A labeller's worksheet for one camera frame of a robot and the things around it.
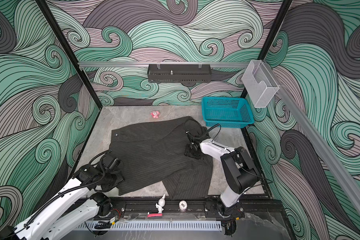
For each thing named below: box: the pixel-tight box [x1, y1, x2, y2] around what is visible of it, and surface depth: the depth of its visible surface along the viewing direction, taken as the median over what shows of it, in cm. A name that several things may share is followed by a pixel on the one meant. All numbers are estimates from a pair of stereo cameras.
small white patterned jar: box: [178, 200, 188, 213], surface depth 71 cm
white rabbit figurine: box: [155, 193, 166, 214], surface depth 74 cm
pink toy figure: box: [150, 110, 161, 119], surface depth 114 cm
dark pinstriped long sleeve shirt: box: [110, 116, 213, 200], surface depth 89 cm
